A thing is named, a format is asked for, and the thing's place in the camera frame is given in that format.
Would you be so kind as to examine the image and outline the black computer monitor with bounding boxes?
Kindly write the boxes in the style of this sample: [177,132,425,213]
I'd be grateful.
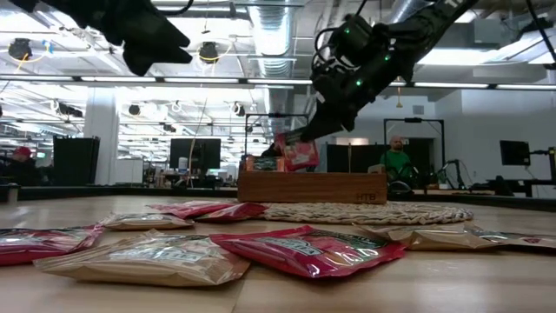
[169,137,222,171]
[499,139,532,167]

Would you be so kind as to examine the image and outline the round woven placemat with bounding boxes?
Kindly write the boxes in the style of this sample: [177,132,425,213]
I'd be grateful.
[260,200,475,226]

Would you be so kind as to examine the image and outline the black round base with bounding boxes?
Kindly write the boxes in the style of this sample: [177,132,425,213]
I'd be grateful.
[387,180,414,202]

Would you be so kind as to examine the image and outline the black desk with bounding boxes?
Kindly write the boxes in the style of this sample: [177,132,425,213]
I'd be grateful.
[471,176,556,199]

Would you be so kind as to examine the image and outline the tall black panel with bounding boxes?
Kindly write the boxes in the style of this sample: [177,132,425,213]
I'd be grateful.
[52,136,101,187]

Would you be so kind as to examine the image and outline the black partition screen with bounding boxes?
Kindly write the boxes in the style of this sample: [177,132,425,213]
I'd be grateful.
[325,143,434,175]

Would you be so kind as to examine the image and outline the silver air duct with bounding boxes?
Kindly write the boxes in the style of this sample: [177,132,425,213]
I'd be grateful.
[247,0,301,79]

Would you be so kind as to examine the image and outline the black ceiling camera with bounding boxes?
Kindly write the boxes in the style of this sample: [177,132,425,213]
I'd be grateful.
[198,41,221,65]
[7,37,34,61]

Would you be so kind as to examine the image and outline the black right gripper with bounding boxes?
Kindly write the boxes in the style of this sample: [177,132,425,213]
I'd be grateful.
[300,16,405,143]

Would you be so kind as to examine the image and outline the long ceiling light rail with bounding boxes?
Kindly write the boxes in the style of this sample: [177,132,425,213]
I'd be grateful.
[0,74,556,91]

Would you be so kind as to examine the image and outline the white pillar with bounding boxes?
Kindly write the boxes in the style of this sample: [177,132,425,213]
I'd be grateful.
[83,86,121,186]

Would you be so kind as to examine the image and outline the beige tea packet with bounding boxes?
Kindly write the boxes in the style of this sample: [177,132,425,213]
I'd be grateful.
[98,211,195,231]
[32,229,252,289]
[464,222,556,251]
[354,221,500,252]

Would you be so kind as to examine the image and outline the person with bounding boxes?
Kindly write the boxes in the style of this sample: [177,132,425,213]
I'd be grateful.
[0,145,41,188]
[379,134,414,182]
[259,142,284,158]

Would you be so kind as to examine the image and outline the wooden compartment box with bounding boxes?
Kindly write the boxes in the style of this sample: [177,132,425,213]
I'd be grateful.
[237,161,388,205]

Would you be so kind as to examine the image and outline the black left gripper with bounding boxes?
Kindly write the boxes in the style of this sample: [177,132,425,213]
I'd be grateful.
[86,0,193,77]

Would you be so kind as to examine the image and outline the small grey post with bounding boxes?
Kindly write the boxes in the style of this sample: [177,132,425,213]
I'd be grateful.
[5,183,22,204]

